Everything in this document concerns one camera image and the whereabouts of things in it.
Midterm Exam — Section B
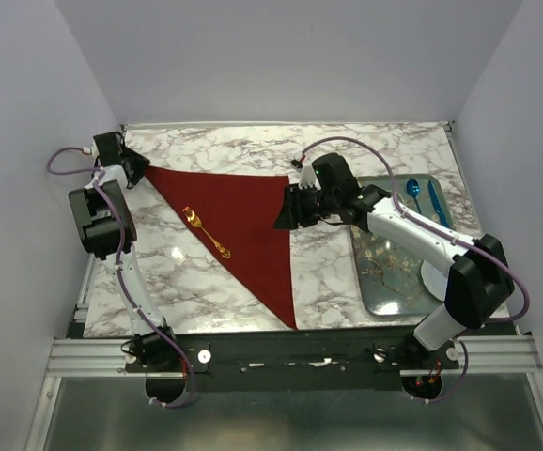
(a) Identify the floral teal serving tray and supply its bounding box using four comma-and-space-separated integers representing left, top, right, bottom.
349, 174, 454, 319

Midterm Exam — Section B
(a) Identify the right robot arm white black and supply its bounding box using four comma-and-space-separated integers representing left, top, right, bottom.
273, 153, 514, 368

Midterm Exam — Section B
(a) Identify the blue metallic knife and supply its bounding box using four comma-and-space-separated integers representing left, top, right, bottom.
427, 180, 451, 228

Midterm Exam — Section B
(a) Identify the gold fork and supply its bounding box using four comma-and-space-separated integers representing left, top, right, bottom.
181, 206, 232, 259

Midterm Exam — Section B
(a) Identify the dark red cloth napkin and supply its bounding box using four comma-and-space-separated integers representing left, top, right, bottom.
146, 166, 297, 329

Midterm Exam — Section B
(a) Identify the blue metallic spoon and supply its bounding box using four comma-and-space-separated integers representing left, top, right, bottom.
406, 179, 422, 214

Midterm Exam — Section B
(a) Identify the pale blue small plate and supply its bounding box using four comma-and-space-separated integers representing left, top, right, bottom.
420, 260, 448, 302

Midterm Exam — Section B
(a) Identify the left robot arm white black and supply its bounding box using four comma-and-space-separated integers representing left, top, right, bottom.
69, 132, 180, 371

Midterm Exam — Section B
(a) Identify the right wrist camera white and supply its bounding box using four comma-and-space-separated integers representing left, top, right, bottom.
290, 154, 318, 190

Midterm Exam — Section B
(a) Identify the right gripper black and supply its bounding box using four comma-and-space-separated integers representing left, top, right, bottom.
271, 182, 338, 231

